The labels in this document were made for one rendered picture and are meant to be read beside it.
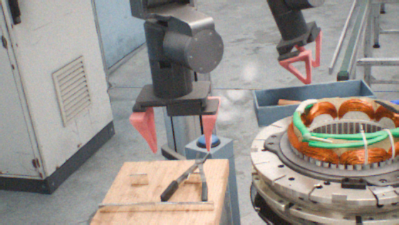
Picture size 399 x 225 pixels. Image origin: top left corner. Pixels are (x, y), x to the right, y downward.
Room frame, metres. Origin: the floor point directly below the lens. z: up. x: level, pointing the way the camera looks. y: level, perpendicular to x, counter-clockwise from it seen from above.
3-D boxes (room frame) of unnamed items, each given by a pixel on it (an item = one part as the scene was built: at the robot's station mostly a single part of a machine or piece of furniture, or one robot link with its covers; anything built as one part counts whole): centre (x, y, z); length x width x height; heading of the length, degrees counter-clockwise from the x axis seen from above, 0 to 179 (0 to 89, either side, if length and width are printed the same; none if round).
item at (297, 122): (0.80, -0.16, 1.15); 0.15 x 0.04 x 0.02; 161
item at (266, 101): (1.11, -0.25, 0.92); 0.25 x 0.11 x 0.28; 88
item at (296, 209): (0.67, -0.16, 1.06); 0.09 x 0.04 x 0.01; 71
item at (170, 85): (0.75, 0.04, 1.26); 0.10 x 0.07 x 0.07; 80
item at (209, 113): (0.75, 0.01, 1.19); 0.07 x 0.07 x 0.09; 80
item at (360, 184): (0.67, -0.20, 1.10); 0.03 x 0.01 x 0.01; 70
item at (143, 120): (0.76, 0.06, 1.19); 0.07 x 0.07 x 0.09; 80
